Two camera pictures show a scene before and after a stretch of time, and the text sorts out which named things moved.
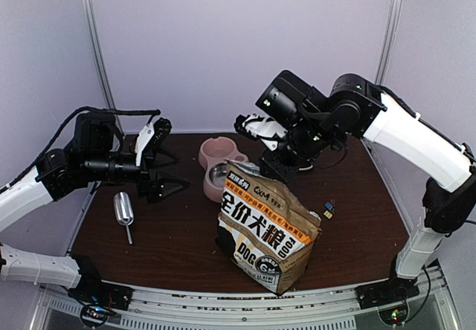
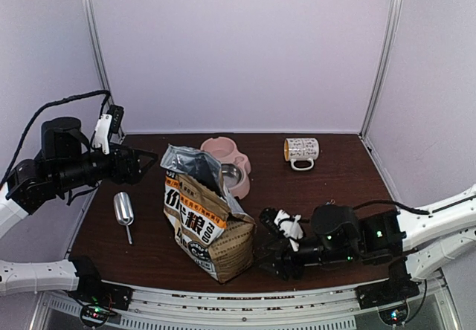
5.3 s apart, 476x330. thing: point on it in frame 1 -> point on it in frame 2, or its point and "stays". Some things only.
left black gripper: x=152 y=189 -> x=131 y=175
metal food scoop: x=124 y=209 stays
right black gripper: x=282 y=171 -> x=284 y=260
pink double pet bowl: x=213 y=151 -> x=224 y=149
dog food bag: x=264 y=230 -> x=210 y=229
